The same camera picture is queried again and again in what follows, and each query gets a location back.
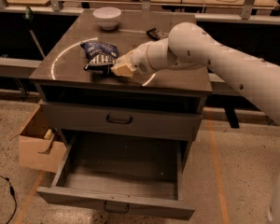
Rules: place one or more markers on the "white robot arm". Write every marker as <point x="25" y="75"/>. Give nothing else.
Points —
<point x="188" y="46"/>

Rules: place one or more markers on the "grey top drawer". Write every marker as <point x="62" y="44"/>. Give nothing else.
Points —
<point x="99" y="119"/>

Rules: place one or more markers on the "black snack bar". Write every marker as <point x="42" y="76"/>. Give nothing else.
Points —
<point x="156" y="34"/>

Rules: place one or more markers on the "white bowl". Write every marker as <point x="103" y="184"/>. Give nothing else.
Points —
<point x="107" y="17"/>

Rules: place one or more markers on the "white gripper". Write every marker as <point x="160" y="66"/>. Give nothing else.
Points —
<point x="139" y="61"/>

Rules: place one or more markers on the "cardboard box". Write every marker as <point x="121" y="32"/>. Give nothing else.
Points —
<point x="40" y="147"/>

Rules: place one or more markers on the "grey drawer cabinet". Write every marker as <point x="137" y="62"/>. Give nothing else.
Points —
<point x="60" y="78"/>

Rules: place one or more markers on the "grey metal shelf rail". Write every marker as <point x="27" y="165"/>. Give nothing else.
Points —
<point x="21" y="68"/>

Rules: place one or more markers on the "grey drawer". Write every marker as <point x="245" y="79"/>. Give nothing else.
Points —
<point x="121" y="174"/>
<point x="99" y="119"/>

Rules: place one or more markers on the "green handled tool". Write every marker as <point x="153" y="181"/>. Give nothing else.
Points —
<point x="28" y="17"/>

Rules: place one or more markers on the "blue chip bag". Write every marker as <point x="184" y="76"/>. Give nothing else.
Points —
<point x="101" y="56"/>

